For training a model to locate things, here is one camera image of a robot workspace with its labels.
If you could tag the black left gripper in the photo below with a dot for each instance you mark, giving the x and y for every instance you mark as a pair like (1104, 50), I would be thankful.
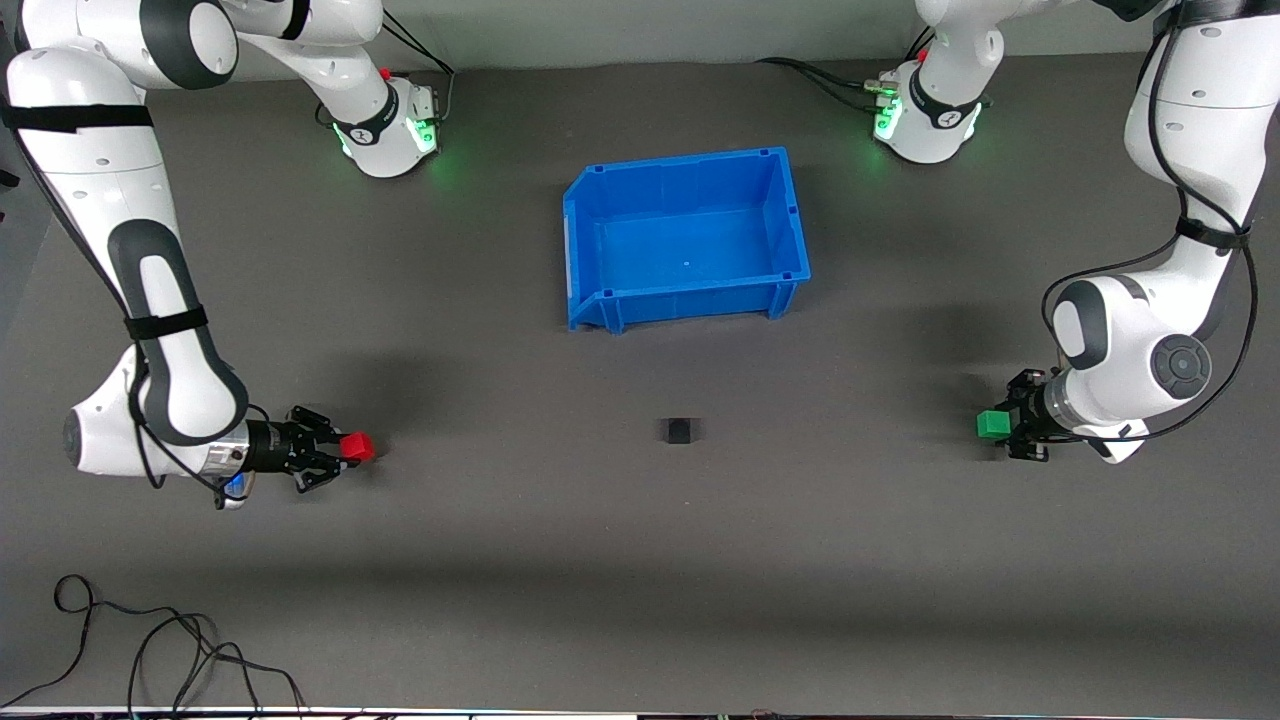
(1028, 414)

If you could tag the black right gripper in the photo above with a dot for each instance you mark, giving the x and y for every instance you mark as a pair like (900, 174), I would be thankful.
(270, 443)

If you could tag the green cube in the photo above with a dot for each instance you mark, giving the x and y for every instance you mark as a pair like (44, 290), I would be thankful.
(990, 424)

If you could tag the red cube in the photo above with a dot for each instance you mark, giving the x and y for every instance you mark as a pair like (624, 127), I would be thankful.
(358, 447)

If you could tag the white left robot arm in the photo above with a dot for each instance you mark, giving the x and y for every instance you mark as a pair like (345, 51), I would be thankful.
(1130, 340)

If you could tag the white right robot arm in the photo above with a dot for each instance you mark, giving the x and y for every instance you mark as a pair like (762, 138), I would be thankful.
(150, 300)

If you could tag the black cube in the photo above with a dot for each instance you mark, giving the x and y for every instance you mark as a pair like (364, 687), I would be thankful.
(679, 431)

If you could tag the blue plastic bin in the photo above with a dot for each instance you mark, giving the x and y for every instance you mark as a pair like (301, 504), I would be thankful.
(690, 240)

